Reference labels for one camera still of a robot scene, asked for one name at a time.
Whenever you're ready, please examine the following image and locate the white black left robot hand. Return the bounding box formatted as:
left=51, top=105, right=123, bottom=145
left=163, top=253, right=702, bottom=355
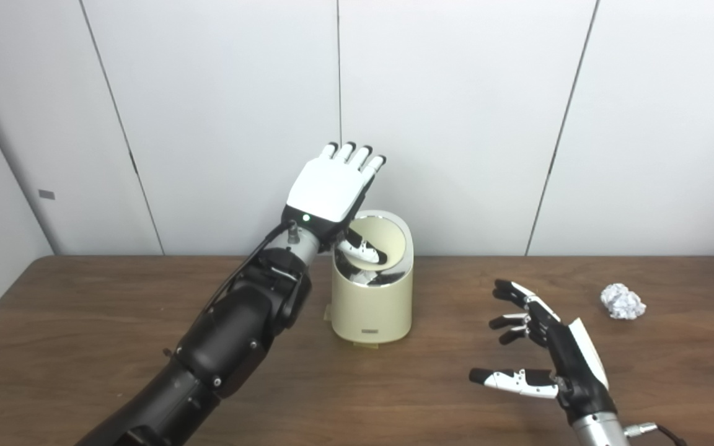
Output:
left=281, top=142, right=390, bottom=264

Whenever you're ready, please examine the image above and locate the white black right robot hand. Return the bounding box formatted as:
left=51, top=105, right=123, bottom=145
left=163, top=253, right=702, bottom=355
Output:
left=470, top=279, right=618, bottom=425

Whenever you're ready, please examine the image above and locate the white paper ball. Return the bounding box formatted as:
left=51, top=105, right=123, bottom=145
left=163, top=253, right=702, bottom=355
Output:
left=601, top=283, right=647, bottom=320

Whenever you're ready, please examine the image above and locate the round cream bin lid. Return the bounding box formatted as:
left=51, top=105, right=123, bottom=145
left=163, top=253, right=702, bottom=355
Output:
left=348, top=218, right=407, bottom=271

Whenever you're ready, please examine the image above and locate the cream-colored bin body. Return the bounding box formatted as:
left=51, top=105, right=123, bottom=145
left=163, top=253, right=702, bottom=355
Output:
left=330, top=210, right=415, bottom=342

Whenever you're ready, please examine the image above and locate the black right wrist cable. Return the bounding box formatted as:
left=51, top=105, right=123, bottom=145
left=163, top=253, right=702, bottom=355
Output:
left=624, top=421, right=689, bottom=446

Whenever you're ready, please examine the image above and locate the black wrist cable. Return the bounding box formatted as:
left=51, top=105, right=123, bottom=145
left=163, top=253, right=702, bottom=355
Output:
left=624, top=421, right=689, bottom=446
left=199, top=222, right=302, bottom=317

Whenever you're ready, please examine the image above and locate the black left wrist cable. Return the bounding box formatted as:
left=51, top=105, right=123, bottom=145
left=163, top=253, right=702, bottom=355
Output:
left=199, top=222, right=302, bottom=317

